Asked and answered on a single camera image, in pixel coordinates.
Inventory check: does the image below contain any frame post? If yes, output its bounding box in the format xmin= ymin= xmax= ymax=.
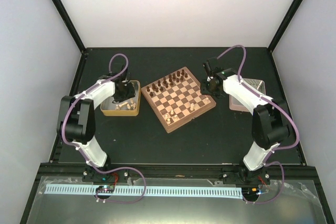
xmin=51 ymin=0 xmax=86 ymax=53
xmin=267 ymin=0 xmax=303 ymax=52

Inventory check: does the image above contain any dark chess pieces group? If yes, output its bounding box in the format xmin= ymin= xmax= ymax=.
xmin=143 ymin=68 xmax=191 ymax=97

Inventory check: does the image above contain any black aluminium rail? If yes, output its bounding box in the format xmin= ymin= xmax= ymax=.
xmin=39 ymin=162 xmax=318 ymax=183

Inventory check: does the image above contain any wooden chess board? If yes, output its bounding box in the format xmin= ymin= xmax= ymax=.
xmin=141 ymin=67 xmax=216 ymax=133

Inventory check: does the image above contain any left frame post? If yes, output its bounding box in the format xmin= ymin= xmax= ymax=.
xmin=51 ymin=0 xmax=86 ymax=53

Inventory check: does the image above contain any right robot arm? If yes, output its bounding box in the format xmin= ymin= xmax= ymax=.
xmin=201 ymin=57 xmax=293 ymax=184

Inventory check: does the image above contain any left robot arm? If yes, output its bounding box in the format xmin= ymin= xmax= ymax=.
xmin=57 ymin=64 xmax=128 ymax=182

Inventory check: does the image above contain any light blue cable duct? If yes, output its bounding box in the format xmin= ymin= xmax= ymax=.
xmin=44 ymin=184 xmax=243 ymax=199

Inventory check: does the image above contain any right frame post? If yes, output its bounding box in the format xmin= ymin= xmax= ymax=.
xmin=267 ymin=0 xmax=303 ymax=52

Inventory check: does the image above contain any pile of white pieces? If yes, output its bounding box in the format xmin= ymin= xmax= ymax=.
xmin=115 ymin=98 xmax=137 ymax=110

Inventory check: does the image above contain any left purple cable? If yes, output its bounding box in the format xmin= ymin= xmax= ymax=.
xmin=59 ymin=53 xmax=148 ymax=205

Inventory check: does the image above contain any small circuit board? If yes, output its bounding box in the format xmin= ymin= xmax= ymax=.
xmin=96 ymin=185 xmax=114 ymax=194

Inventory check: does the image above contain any gold metal tin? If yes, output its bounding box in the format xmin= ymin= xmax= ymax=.
xmin=100 ymin=80 xmax=141 ymax=116

